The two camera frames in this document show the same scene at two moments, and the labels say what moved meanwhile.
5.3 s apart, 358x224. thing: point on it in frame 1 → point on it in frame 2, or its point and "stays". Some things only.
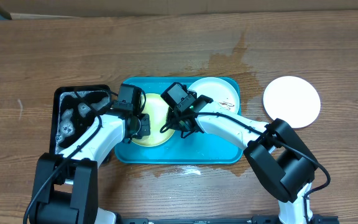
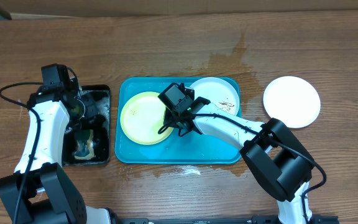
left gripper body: (142, 126) → (87, 111)
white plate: (292, 99) stays
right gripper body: (176, 122) stays
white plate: (219, 90) stays
